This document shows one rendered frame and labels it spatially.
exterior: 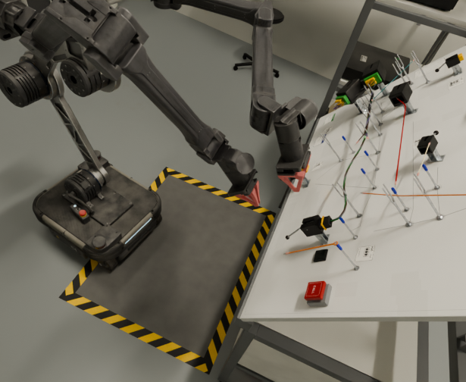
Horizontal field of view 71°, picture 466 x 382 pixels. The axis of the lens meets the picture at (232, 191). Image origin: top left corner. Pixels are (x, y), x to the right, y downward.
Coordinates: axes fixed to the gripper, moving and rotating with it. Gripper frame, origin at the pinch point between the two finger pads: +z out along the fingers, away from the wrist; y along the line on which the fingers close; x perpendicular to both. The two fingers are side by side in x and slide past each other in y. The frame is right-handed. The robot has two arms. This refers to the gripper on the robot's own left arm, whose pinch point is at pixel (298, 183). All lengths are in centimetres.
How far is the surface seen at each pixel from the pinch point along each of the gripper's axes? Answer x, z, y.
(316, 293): -6.7, 18.7, -21.3
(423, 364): -33, 68, -10
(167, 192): 127, 74, 71
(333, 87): 9, 18, 97
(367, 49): -4, 14, 130
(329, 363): -6, 55, -23
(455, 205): -36.7, 8.3, 2.9
